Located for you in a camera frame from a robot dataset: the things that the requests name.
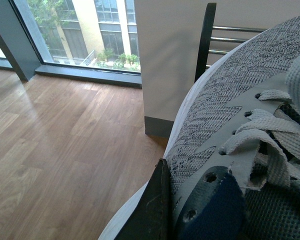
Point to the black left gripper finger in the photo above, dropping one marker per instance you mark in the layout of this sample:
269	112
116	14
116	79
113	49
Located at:
151	217

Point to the grey knit sneaker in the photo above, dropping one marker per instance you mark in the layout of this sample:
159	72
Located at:
234	151

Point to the black metal shoe rack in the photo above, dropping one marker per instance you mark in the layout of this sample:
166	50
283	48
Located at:
206	38

